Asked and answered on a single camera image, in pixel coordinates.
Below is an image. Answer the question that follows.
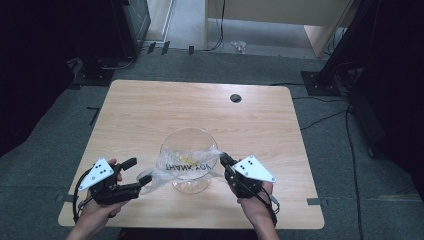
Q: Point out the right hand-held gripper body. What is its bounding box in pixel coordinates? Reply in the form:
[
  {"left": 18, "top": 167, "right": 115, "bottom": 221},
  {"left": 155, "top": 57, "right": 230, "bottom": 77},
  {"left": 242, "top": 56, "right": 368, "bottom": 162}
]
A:
[{"left": 224, "top": 154, "right": 277, "bottom": 200}]

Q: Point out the grey tape strip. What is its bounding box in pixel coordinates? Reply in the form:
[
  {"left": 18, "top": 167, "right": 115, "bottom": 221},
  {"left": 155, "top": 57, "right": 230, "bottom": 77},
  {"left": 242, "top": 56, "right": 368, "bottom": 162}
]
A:
[{"left": 54, "top": 194, "right": 75, "bottom": 204}]

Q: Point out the right hand-held gripper cable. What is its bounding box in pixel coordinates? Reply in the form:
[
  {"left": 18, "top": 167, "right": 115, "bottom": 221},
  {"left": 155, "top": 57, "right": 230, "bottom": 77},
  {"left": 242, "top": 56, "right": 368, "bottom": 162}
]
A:
[{"left": 246, "top": 185, "right": 282, "bottom": 228}]

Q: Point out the clear smiley plastic bag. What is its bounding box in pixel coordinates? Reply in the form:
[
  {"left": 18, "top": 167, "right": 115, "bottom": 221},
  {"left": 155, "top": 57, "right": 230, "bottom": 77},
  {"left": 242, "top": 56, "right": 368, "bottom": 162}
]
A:
[{"left": 137, "top": 146, "right": 228, "bottom": 196}]

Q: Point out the beige wooden desk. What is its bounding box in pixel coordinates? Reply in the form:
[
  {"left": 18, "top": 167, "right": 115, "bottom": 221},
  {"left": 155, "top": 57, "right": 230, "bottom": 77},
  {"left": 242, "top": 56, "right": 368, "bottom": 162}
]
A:
[{"left": 203, "top": 0, "right": 355, "bottom": 60}]

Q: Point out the hand-held gripper cable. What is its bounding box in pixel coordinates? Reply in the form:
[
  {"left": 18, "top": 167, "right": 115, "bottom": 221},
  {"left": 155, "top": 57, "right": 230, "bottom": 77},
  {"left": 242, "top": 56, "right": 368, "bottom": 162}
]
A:
[
  {"left": 72, "top": 168, "right": 98, "bottom": 224},
  {"left": 246, "top": 185, "right": 282, "bottom": 228}
]

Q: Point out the black stand post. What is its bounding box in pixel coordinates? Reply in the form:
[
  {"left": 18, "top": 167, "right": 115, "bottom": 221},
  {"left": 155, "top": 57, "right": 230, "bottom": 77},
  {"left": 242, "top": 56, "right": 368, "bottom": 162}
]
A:
[{"left": 316, "top": 0, "right": 379, "bottom": 88}]

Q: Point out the dark curtain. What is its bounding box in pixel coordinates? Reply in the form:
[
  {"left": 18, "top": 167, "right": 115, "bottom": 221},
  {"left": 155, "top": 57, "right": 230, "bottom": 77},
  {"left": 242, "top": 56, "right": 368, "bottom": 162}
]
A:
[
  {"left": 0, "top": 0, "right": 116, "bottom": 158},
  {"left": 349, "top": 0, "right": 424, "bottom": 201}
]

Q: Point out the black stand base plate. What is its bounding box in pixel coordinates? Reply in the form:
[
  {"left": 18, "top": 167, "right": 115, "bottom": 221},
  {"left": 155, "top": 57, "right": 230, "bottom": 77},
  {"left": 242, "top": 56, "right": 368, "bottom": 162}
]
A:
[{"left": 300, "top": 70, "right": 342, "bottom": 98}]

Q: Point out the clear round plastic bin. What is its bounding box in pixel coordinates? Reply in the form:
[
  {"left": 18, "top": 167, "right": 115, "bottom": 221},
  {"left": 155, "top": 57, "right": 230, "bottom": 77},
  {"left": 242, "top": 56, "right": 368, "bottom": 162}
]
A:
[{"left": 159, "top": 127, "right": 221, "bottom": 196}]

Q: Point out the looped black cable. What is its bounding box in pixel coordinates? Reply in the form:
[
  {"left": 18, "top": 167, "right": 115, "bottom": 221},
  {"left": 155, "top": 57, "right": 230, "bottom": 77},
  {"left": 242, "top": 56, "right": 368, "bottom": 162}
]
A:
[{"left": 98, "top": 55, "right": 137, "bottom": 71}]

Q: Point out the dark floor base plate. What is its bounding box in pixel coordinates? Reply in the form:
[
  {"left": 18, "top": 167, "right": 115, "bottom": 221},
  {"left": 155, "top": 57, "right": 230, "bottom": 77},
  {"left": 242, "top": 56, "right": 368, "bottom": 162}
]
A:
[{"left": 68, "top": 57, "right": 116, "bottom": 90}]

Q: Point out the left hand-held gripper cable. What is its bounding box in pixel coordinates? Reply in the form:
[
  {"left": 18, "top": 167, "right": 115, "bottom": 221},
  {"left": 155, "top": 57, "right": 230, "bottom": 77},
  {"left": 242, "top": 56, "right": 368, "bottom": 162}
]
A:
[{"left": 72, "top": 168, "right": 98, "bottom": 224}]

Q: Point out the crumpled clear plastic wrap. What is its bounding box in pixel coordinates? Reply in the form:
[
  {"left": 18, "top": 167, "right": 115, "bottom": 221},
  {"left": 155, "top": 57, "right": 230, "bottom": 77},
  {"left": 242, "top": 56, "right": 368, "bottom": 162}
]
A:
[{"left": 230, "top": 40, "right": 248, "bottom": 55}]

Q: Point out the long black floor cable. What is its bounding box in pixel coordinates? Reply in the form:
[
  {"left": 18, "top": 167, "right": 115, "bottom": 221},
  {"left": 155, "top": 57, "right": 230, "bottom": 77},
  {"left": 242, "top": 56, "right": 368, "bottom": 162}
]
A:
[{"left": 344, "top": 105, "right": 365, "bottom": 240}]

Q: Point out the black hanging cable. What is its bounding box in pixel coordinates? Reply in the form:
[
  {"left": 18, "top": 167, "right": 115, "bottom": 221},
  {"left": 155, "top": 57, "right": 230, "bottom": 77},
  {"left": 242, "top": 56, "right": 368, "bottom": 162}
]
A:
[{"left": 203, "top": 0, "right": 226, "bottom": 53}]

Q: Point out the person's left hand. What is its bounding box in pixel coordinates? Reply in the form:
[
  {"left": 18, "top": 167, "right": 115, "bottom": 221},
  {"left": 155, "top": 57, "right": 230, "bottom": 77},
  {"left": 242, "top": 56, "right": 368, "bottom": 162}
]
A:
[{"left": 79, "top": 158, "right": 130, "bottom": 231}]

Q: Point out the person's right hand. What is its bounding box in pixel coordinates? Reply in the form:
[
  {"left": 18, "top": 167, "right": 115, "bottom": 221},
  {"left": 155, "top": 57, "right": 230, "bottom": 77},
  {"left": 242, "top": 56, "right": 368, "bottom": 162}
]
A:
[{"left": 237, "top": 181, "right": 275, "bottom": 225}]

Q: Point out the short black floor cable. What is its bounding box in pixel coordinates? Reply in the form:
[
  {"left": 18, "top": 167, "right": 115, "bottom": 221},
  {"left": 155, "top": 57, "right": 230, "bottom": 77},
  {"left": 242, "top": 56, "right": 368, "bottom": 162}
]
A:
[{"left": 299, "top": 109, "right": 350, "bottom": 131}]

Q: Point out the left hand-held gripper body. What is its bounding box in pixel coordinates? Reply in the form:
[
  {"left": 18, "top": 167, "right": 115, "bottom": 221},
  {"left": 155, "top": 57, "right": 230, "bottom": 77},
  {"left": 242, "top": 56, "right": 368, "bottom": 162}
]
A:
[{"left": 78, "top": 157, "right": 141, "bottom": 205}]

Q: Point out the black cabinet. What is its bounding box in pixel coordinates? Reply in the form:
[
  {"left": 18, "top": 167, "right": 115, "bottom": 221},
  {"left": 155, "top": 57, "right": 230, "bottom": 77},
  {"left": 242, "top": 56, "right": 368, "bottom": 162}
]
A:
[{"left": 109, "top": 0, "right": 152, "bottom": 60}]

